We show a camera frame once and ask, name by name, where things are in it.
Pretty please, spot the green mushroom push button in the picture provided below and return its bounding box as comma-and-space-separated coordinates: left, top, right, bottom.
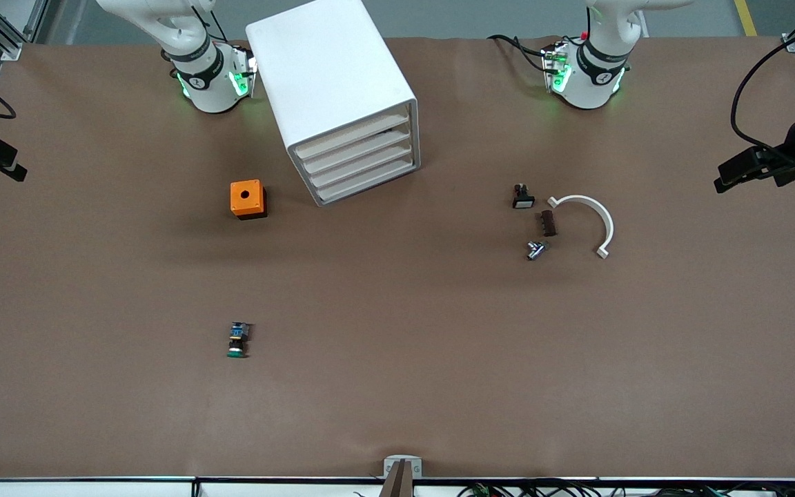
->
226, 321, 253, 360

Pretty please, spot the white plastic drawer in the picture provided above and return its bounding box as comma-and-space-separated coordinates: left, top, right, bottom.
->
293, 113, 412, 162
312, 159, 416, 204
300, 128, 413, 175
306, 144, 414, 189

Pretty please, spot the white drawer cabinet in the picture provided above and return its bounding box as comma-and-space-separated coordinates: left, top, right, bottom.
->
245, 0, 422, 208

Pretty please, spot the orange box with hole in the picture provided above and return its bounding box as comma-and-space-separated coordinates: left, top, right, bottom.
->
230, 179, 268, 221

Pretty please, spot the brown table mat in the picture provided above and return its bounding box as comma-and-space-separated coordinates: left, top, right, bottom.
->
0, 35, 795, 480

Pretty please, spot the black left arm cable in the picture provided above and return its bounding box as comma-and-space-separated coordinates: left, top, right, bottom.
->
730, 24, 795, 173

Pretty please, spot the white curved bracket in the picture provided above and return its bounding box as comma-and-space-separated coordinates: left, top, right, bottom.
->
547, 195, 615, 260

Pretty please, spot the black right base cable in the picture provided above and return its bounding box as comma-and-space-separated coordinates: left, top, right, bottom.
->
190, 0, 229, 42

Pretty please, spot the black base cable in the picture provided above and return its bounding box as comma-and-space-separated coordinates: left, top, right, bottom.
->
487, 35, 551, 73
190, 0, 229, 42

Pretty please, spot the black left base cable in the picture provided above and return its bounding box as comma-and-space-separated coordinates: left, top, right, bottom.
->
487, 35, 551, 73

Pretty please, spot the white table edge rail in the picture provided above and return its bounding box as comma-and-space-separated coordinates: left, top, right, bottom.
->
0, 476, 795, 497

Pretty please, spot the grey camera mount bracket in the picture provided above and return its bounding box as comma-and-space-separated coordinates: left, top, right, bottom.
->
378, 455, 423, 497

